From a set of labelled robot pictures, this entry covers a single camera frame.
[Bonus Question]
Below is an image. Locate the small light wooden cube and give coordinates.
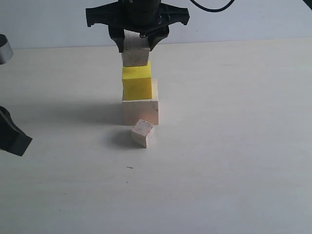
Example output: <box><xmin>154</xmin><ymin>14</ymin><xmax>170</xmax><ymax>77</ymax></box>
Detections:
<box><xmin>131</xmin><ymin>119</ymin><xmax>155</xmax><ymax>148</ymax></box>

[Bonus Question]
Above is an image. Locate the medium striped wooden cube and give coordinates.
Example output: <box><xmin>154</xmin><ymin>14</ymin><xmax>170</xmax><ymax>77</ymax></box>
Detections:
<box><xmin>121</xmin><ymin>30</ymin><xmax>150</xmax><ymax>67</ymax></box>

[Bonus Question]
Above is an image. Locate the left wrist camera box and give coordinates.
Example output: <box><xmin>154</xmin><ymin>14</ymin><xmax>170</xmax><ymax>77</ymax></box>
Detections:
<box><xmin>0</xmin><ymin>34</ymin><xmax>13</xmax><ymax>65</ymax></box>

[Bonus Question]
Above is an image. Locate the yellow painted cube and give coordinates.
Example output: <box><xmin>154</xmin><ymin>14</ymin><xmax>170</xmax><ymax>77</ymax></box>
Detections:
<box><xmin>122</xmin><ymin>61</ymin><xmax>153</xmax><ymax>100</ymax></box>

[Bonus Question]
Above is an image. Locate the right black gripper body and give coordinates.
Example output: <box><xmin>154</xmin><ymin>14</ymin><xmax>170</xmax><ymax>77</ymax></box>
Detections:
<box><xmin>85</xmin><ymin>0</ymin><xmax>190</xmax><ymax>33</ymax></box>

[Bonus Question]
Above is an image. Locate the large light wooden cube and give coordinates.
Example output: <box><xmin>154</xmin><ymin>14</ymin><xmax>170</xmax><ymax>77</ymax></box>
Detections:
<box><xmin>122</xmin><ymin>79</ymin><xmax>159</xmax><ymax>126</ymax></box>

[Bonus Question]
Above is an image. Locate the right black cable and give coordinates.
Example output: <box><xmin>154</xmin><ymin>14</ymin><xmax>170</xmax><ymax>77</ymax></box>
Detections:
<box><xmin>190</xmin><ymin>0</ymin><xmax>236</xmax><ymax>12</ymax></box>

